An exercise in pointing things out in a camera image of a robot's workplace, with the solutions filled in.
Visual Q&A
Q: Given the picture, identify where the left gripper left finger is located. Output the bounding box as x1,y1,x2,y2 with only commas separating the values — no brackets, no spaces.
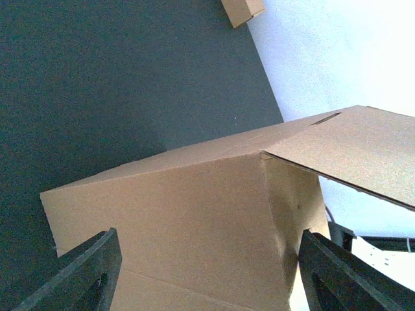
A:
12,227,122,310

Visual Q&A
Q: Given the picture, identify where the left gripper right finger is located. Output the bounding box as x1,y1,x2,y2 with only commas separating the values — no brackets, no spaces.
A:
298,229,414,310

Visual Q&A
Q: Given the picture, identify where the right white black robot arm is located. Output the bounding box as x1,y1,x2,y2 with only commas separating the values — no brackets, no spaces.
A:
328,222,414,290

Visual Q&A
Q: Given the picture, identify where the folded small cardboard box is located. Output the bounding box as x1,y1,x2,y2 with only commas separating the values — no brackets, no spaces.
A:
221,0,265,28

